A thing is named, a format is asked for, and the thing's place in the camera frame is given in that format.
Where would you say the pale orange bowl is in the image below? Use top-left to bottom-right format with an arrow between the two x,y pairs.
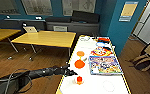
76,50 -> 86,57

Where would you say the yellow air hockey table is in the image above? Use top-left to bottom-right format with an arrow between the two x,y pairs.
55,35 -> 133,94

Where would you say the small white object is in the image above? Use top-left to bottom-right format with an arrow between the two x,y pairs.
78,35 -> 92,43

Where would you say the colourful picture book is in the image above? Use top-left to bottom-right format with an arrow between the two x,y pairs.
88,55 -> 123,76

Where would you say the long wooden table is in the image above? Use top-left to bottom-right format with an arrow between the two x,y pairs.
10,30 -> 77,62
0,28 -> 22,52

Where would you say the red and black object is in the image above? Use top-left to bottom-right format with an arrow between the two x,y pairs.
97,37 -> 112,44

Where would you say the light wooden chair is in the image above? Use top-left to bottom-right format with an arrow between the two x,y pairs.
23,25 -> 39,34

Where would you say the large interior glass window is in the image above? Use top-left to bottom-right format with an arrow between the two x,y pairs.
61,0 -> 97,17

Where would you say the brown backpack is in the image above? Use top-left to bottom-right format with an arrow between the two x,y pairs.
131,54 -> 150,72

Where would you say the yellow pillar poster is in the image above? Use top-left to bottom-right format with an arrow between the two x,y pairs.
118,1 -> 139,23

